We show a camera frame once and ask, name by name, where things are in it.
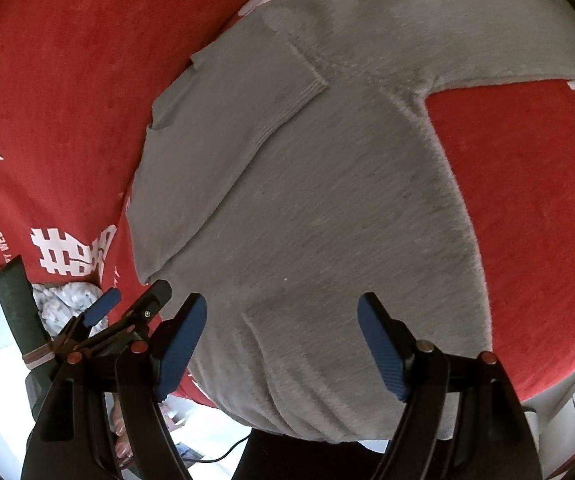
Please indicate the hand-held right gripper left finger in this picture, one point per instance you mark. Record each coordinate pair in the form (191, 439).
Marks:
(182, 345)

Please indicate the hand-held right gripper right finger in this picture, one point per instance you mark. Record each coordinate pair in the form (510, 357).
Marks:
(382, 347)

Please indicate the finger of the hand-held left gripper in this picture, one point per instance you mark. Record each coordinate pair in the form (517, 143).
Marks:
(103, 304)
(150, 302)

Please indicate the grey knit sweater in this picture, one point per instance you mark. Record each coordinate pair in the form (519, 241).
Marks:
(292, 185)

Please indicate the white grey patterned cloth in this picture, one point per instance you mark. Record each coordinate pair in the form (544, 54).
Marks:
(62, 302)

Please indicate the dark flat device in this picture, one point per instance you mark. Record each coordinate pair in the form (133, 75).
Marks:
(188, 452)

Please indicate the person's bare foot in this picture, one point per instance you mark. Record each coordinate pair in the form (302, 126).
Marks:
(123, 440)

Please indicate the person's dark pants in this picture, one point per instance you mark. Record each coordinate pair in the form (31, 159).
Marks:
(292, 460)

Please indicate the white furniture panel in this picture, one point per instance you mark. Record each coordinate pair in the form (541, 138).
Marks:
(562, 410)

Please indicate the red printed blanket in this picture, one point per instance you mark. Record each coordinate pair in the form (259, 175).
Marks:
(67, 85)

